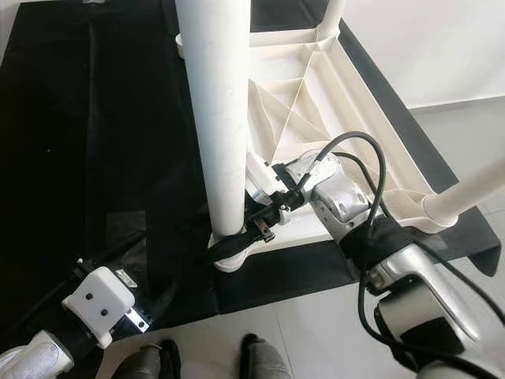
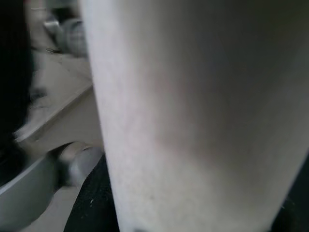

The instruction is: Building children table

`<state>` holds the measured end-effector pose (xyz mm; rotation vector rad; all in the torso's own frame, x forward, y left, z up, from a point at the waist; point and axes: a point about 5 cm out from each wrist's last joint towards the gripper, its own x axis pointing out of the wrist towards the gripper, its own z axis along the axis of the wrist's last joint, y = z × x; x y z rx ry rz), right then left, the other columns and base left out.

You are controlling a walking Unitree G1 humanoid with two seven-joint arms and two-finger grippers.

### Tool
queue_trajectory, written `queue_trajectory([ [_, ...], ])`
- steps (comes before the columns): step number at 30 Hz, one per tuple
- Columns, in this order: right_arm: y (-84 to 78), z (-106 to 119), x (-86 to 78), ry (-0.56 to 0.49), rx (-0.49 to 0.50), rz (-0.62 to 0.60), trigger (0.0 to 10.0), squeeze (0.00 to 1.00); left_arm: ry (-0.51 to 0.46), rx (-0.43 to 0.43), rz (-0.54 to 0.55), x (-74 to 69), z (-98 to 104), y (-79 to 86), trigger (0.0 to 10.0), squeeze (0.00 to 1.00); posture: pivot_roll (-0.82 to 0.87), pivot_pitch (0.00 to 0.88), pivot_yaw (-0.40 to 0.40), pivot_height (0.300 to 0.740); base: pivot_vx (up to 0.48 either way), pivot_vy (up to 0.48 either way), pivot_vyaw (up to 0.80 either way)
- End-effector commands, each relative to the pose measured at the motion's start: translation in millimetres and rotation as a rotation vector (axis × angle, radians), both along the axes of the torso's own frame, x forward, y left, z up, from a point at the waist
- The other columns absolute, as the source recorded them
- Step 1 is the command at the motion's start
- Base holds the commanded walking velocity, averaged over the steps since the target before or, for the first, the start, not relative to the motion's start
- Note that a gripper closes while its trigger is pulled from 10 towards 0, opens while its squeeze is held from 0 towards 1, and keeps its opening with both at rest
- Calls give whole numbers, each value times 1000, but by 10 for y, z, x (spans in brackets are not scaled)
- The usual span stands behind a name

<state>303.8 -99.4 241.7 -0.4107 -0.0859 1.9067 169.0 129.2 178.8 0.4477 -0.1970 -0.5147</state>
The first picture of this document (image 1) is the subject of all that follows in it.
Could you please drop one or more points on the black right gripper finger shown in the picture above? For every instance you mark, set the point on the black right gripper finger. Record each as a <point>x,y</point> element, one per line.
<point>237,246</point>

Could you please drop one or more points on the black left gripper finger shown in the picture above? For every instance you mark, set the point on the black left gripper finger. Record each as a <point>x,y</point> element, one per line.
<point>118,251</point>
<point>162,298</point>

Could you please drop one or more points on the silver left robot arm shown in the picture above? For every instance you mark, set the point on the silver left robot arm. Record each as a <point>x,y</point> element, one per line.
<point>31,363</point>

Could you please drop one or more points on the white plastic children table top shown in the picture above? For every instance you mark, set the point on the white plastic children table top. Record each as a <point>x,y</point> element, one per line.
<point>292,229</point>

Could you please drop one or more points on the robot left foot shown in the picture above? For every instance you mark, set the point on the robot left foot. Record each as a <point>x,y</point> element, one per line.
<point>150,362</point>

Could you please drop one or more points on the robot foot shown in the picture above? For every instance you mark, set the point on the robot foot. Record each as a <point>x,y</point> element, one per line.
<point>264,359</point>
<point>150,362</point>

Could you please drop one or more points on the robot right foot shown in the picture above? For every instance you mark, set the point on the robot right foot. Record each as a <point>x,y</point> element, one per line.
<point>264,359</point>

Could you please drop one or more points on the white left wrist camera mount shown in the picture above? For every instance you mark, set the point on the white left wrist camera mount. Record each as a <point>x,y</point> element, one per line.
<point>99,300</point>

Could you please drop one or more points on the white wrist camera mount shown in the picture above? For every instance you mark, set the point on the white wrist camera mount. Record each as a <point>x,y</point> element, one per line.
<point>99,300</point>
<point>262,178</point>

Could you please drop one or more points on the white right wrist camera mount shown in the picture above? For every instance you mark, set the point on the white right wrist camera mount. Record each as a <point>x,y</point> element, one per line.
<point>262,178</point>

